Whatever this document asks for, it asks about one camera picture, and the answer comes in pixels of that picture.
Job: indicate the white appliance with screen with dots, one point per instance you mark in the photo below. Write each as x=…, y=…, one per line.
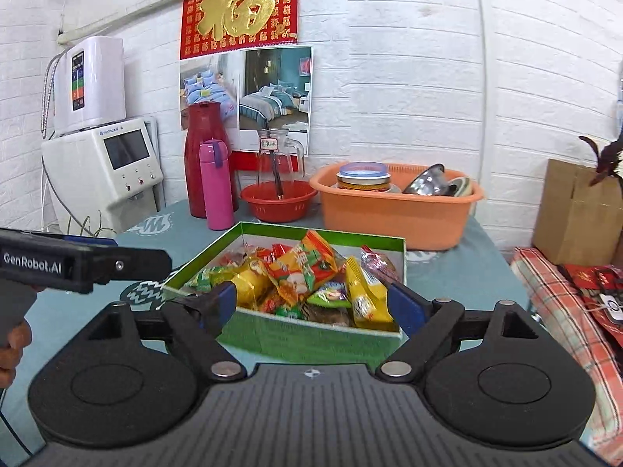
x=97, y=170

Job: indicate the metal bowl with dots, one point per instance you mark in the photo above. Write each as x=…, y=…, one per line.
x=423, y=181

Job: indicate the green snack packet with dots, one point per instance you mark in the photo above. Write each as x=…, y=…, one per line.
x=207, y=279
x=331, y=295

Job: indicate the plaid blanket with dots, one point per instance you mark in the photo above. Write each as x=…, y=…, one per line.
x=559, y=311

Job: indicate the dark red plant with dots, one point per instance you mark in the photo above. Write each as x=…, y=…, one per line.
x=608, y=160

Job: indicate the pink thermos bottle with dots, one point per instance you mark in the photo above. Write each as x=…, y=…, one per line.
x=217, y=189

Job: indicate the brown cake clear packet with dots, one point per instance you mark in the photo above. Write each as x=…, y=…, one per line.
x=326, y=314

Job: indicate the ceramic bowl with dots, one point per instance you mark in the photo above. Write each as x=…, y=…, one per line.
x=461, y=186

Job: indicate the teal printed tablecloth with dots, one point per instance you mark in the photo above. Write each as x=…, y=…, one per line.
x=462, y=277

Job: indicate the yellow cake packet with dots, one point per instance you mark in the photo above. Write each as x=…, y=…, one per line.
x=250, y=282

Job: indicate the orange plastic basin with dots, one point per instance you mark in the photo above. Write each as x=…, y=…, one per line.
x=389, y=219

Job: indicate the red thermos jug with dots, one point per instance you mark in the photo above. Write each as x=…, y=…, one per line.
x=204, y=155

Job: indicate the blue-lidded container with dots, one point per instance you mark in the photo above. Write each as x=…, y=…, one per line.
x=362, y=177

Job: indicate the orange snack packet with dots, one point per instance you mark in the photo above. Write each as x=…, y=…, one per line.
x=311, y=258

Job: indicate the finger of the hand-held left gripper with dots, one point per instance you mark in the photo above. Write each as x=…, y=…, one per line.
x=136, y=262
x=95, y=242

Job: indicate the red gift bag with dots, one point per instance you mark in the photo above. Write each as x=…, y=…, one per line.
x=596, y=284

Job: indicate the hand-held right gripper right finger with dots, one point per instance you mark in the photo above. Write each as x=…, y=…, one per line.
x=406, y=309

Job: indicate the white wall pipe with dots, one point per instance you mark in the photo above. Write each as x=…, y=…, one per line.
x=483, y=58

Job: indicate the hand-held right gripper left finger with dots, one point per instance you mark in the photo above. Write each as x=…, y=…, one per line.
x=224, y=306

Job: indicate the large cardboard box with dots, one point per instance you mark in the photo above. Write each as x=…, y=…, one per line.
x=574, y=214

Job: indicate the wall calendar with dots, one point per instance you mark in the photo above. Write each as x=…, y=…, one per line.
x=243, y=14

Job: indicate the glass pitcher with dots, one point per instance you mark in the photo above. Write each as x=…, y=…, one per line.
x=282, y=160

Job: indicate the white water purifier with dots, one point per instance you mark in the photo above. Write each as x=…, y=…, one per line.
x=92, y=87

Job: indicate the white wall conduit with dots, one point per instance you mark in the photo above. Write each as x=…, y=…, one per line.
x=121, y=20

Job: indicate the green cardboard box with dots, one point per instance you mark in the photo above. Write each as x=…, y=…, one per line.
x=311, y=340

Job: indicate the person's left hand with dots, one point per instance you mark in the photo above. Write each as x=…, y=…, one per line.
x=12, y=355

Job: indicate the pink-edged clear cookie packet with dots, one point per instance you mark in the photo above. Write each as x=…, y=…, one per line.
x=377, y=262

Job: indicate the red plastic bowl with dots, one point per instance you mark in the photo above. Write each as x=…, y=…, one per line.
x=277, y=204

